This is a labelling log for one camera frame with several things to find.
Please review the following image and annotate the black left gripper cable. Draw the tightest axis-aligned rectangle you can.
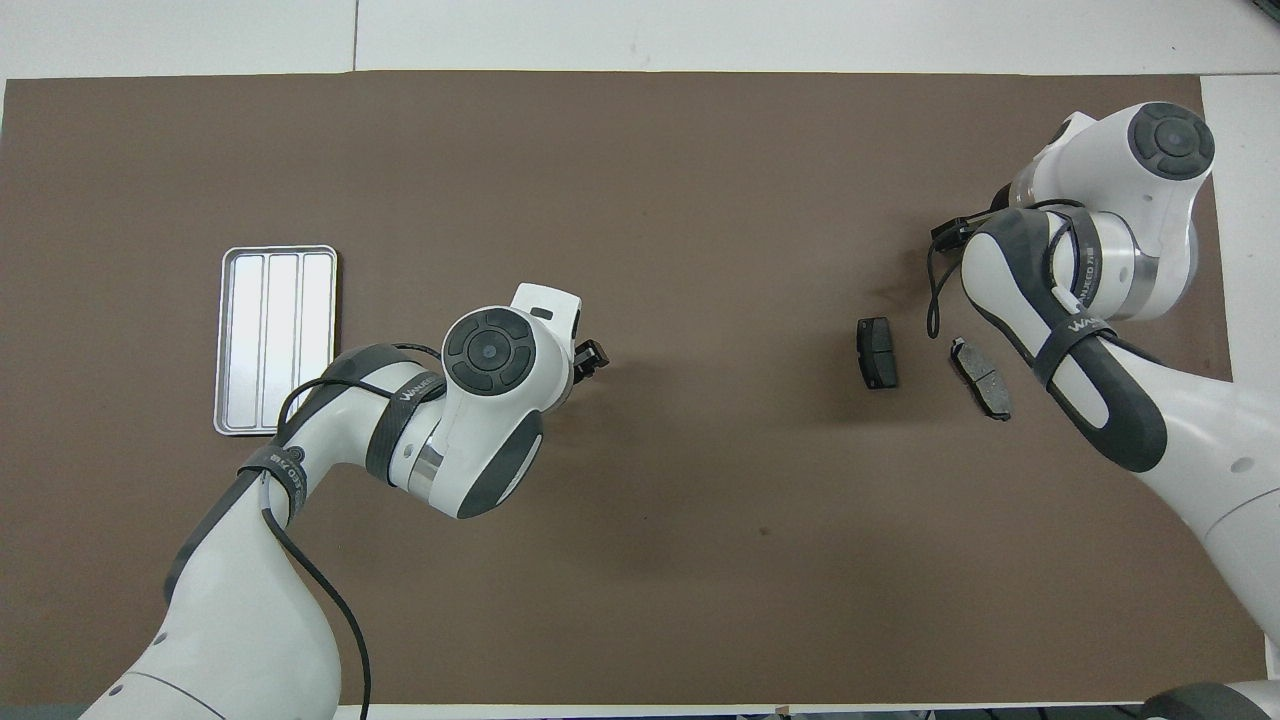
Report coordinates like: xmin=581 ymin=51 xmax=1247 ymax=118
xmin=262 ymin=343 xmax=446 ymax=720

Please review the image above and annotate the silver metal tray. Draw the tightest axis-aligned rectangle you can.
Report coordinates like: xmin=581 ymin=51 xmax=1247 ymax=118
xmin=213 ymin=244 xmax=339 ymax=437

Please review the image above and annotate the dark grey curved brake pad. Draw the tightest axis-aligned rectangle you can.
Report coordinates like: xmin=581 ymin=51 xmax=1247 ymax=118
xmin=949 ymin=337 xmax=1013 ymax=422

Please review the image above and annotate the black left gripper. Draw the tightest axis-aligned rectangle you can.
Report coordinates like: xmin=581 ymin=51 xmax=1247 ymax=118
xmin=568 ymin=340 xmax=612 ymax=383

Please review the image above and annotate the brown table mat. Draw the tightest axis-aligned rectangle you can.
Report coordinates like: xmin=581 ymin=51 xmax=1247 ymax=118
xmin=0 ymin=70 xmax=1269 ymax=706

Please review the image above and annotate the dark grey rectangular brake pad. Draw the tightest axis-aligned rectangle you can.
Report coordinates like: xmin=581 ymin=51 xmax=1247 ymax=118
xmin=856 ymin=316 xmax=899 ymax=391

